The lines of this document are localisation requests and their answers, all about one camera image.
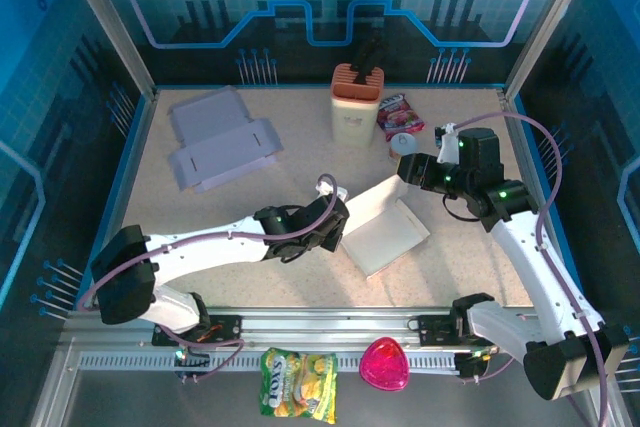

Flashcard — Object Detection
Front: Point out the black knife handle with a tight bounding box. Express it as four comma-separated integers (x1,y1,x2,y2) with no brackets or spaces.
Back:
352,36,386,86

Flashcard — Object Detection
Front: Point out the aluminium left frame post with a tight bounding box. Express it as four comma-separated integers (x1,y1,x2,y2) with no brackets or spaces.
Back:
55,0,159,103

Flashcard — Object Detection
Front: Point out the small can white lid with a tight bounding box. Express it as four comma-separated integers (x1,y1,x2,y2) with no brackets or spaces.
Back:
389,132,419,163

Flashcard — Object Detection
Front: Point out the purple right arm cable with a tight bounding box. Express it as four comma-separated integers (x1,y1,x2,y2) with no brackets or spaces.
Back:
449,110,614,427

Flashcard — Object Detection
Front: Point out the red snack packet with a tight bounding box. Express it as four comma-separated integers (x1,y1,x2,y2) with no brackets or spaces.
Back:
377,93,426,142

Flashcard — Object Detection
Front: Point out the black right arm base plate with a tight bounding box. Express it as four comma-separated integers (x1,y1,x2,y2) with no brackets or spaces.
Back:
416,313,510,348

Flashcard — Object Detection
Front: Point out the black controller board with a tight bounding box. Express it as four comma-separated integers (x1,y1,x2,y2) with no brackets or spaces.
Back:
453,349,490,384
173,348,212,384

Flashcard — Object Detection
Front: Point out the yellow candy bag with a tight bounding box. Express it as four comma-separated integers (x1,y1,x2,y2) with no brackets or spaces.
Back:
258,346,339,423

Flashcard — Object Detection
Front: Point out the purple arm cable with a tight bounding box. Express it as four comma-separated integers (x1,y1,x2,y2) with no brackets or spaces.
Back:
449,110,614,427
75,172,339,384

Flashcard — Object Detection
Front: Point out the pink plastic heart box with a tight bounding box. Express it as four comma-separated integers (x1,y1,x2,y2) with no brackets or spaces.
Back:
358,336,411,392

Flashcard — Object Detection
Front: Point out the grey slotted cable duct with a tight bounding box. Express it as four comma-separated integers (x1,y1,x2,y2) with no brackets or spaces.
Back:
78,349,464,373

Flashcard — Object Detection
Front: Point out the beige knife block orange top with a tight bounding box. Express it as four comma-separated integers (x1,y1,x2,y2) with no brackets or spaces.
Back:
329,62,386,149

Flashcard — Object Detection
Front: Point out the black left controller board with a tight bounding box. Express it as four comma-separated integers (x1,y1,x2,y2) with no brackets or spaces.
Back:
173,348,212,384

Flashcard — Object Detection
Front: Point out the aluminium frame post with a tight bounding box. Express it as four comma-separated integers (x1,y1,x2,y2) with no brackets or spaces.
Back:
502,0,604,103
55,0,159,103

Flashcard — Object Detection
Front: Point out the aluminium right frame post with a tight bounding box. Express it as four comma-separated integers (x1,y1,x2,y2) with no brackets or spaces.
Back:
502,0,604,103

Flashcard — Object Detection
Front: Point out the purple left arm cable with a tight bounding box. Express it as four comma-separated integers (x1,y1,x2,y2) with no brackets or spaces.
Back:
75,172,339,384

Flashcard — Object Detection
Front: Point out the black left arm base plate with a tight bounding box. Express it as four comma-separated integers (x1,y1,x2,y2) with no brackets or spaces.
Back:
151,313,245,348

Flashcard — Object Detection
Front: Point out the lavender white paper box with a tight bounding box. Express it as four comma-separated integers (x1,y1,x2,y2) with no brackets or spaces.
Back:
167,85,285,194

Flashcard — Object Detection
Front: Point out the aluminium mounting rail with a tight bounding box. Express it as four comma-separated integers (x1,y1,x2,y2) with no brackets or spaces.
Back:
67,304,551,354

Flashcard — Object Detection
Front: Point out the black right controller board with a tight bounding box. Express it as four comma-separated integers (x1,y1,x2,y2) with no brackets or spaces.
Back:
453,349,490,384

